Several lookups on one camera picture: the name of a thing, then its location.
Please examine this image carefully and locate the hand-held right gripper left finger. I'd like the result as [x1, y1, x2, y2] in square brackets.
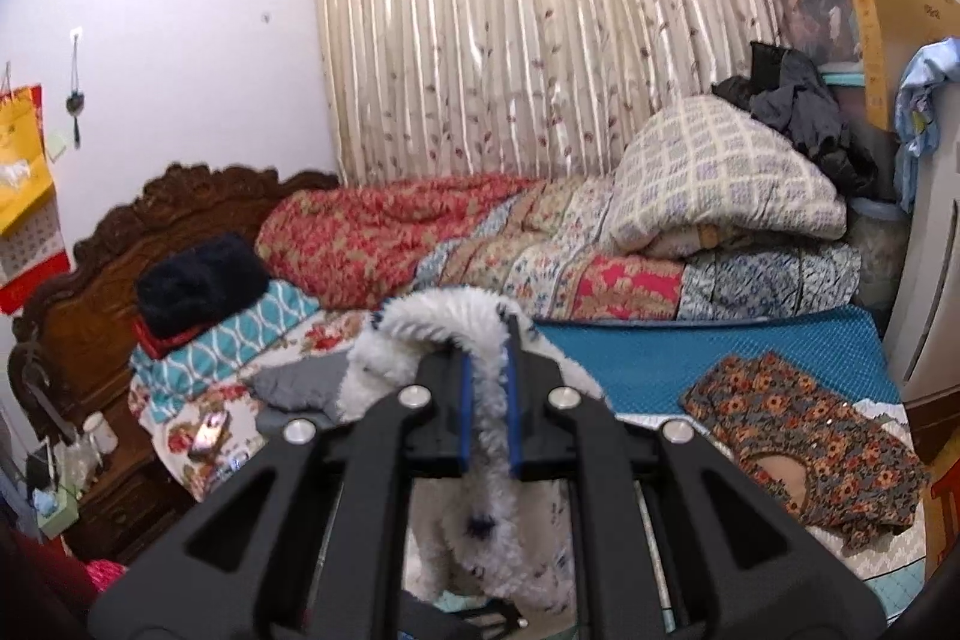
[86, 351, 481, 640]

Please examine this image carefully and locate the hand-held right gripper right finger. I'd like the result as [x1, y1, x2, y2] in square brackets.
[504, 314, 890, 640]

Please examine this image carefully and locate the white fleece garment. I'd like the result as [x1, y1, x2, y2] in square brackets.
[334, 286, 608, 615]

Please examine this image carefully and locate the pile of dark clothes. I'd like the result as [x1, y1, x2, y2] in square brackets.
[711, 41, 878, 199]

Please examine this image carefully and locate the patchwork floral quilt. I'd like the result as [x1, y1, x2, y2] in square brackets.
[416, 175, 863, 322]

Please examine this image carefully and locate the grey cloth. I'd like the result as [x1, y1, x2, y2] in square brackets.
[247, 351, 361, 420]

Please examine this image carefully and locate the red floral quilt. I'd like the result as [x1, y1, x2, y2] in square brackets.
[255, 175, 548, 311]

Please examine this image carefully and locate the teal lattice print pillow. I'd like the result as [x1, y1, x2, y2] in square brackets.
[129, 278, 323, 423]

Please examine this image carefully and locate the smartphone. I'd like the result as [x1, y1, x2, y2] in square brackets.
[187, 413, 230, 459]

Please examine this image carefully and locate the red flower print cloth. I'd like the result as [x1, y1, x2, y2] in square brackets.
[127, 310, 376, 506]

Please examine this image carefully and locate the brown floral garment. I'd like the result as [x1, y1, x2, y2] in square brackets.
[681, 351, 931, 551]

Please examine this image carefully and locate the navy fuzzy garment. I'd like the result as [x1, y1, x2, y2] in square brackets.
[135, 233, 271, 341]

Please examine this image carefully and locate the cream checked folded quilt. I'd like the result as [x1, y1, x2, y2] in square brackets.
[600, 95, 848, 255]

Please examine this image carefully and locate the wooden nightstand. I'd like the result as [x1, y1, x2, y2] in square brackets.
[64, 430, 197, 566]

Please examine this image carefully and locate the white jar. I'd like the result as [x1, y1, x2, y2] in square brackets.
[82, 411, 119, 453]

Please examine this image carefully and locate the beige leaf print curtain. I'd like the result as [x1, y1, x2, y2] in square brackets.
[309, 0, 796, 187]

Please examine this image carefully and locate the carved wooden headboard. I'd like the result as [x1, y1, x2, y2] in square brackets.
[9, 162, 340, 461]

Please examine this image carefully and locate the plastic bin with teal lid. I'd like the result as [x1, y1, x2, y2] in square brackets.
[847, 197, 910, 311]

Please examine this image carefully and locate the white cabinet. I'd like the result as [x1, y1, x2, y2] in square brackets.
[881, 122, 960, 401]

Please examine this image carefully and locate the clear plastic storage box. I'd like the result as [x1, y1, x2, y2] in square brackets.
[772, 0, 863, 67]

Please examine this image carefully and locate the light blue cloth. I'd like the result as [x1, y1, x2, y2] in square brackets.
[892, 38, 960, 214]

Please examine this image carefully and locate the yellow cardboard box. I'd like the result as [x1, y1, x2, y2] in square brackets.
[844, 0, 960, 131]

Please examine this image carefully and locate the dark hanging wall ornament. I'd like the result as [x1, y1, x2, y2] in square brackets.
[66, 29, 87, 150]

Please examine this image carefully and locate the yellow red wall calendar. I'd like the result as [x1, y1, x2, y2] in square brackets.
[0, 85, 72, 315]

